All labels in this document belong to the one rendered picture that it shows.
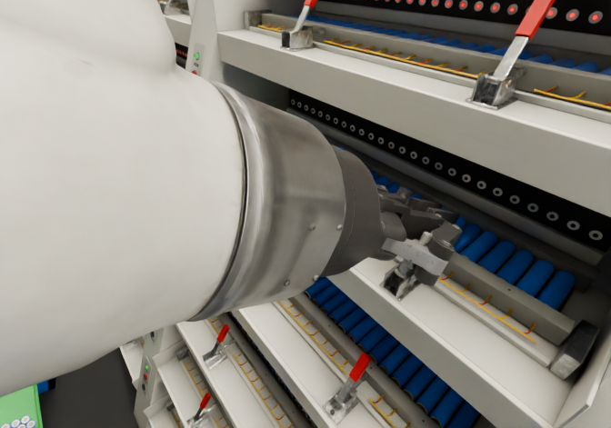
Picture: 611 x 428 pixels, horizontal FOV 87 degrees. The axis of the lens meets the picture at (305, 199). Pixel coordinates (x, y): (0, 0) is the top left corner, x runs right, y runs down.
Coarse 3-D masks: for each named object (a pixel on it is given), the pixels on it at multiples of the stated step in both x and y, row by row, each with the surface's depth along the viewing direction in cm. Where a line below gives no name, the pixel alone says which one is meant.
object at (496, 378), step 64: (320, 128) 61; (448, 192) 45; (576, 256) 36; (384, 320) 35; (448, 320) 32; (512, 320) 32; (576, 320) 32; (448, 384) 31; (512, 384) 27; (576, 384) 26
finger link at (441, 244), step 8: (448, 224) 25; (432, 232) 20; (440, 232) 21; (448, 232) 22; (456, 232) 24; (432, 240) 19; (440, 240) 19; (448, 240) 20; (432, 248) 18; (440, 248) 18; (448, 248) 18; (440, 256) 18; (448, 256) 18; (416, 264) 19; (416, 272) 19; (424, 272) 18; (424, 280) 18; (432, 280) 18
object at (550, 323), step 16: (448, 272) 36; (464, 272) 34; (480, 272) 34; (480, 288) 33; (496, 288) 32; (512, 288) 32; (480, 304) 32; (496, 304) 33; (512, 304) 31; (528, 304) 31; (544, 304) 31; (528, 320) 31; (544, 320) 30; (560, 320) 29; (528, 336) 29; (544, 336) 30; (560, 336) 29
